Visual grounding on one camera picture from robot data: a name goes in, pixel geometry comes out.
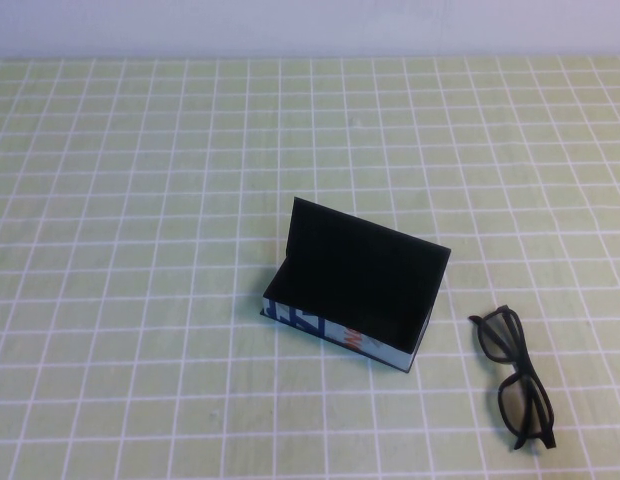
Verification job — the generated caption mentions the black framed glasses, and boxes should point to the black framed glasses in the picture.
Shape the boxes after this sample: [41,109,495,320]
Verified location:
[467,305,559,437]

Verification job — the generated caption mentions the green white-grid tablecloth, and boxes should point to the green white-grid tablecloth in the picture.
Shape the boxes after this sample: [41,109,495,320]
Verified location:
[0,55,620,480]

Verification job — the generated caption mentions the black lidded printed glasses case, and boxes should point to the black lidded printed glasses case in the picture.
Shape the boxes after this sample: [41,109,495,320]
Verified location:
[259,196,452,374]

